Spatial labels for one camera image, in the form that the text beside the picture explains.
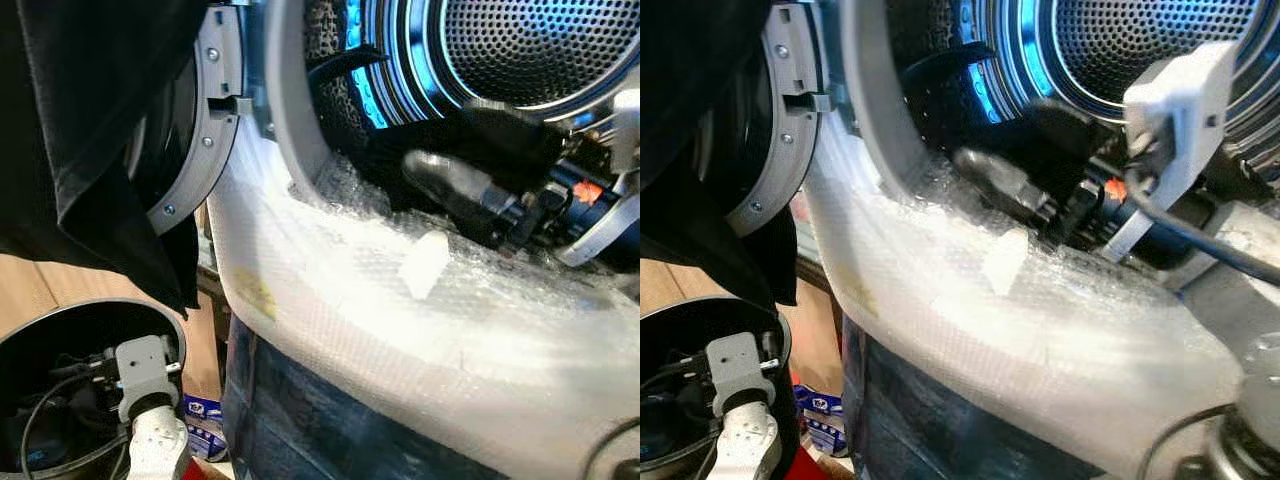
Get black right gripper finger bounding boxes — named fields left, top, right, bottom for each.
left=403, top=150, right=496, bottom=219
left=955, top=148, right=1046, bottom=213
left=465, top=98, right=566, bottom=163
left=1030, top=98, right=1119, bottom=163

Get black clothes pile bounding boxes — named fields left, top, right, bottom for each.
left=355, top=100, right=566, bottom=216
left=925, top=100, right=1121, bottom=216

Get white front-load washing machine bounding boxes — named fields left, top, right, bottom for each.
left=205, top=0, right=641, bottom=480
left=800, top=0, right=1280, bottom=480

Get black round laundry bucket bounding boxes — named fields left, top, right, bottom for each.
left=640, top=297, right=801, bottom=480
left=0, top=298, right=191, bottom=476

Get perforated steel washer drum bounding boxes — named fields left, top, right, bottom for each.
left=300, top=0, right=641, bottom=136
left=885, top=0, right=1280, bottom=181

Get white tape piece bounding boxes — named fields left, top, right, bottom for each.
left=398, top=232, right=451, bottom=299
left=980, top=228, right=1031, bottom=296

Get wooden cabinet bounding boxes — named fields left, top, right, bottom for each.
left=640, top=258, right=847, bottom=393
left=0, top=205, right=227, bottom=401

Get blue white package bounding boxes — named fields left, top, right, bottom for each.
left=183, top=393, right=227, bottom=461
left=793, top=385, right=847, bottom=456

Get grey rubber door gasket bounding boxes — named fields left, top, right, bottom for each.
left=263, top=0, right=346, bottom=196
left=840, top=0, right=926, bottom=191

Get clear bubble wrap sheet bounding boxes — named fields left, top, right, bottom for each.
left=210, top=115, right=641, bottom=480
left=805, top=110, right=1246, bottom=476

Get black garment draped over door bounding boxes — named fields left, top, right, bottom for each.
left=0, top=0, right=216, bottom=316
left=640, top=0, right=801, bottom=309

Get yellow sticker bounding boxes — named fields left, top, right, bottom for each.
left=838, top=268, right=872, bottom=312
left=235, top=270, right=277, bottom=321

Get grey round washer door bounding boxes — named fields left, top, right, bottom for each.
left=725, top=3, right=836, bottom=238
left=125, top=5, right=251, bottom=236

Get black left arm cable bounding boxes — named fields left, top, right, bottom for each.
left=18, top=372, right=96, bottom=473
left=640, top=355, right=706, bottom=401

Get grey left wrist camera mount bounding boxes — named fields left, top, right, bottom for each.
left=704, top=332, right=777, bottom=417
left=114, top=335, right=182, bottom=422

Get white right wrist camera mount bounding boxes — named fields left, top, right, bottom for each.
left=1103, top=40, right=1238, bottom=263
left=555, top=85, right=641, bottom=269

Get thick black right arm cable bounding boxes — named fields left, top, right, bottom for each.
left=1120, top=165, right=1280, bottom=288

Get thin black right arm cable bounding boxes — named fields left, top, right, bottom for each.
left=584, top=420, right=641, bottom=480
left=1138, top=404, right=1237, bottom=480

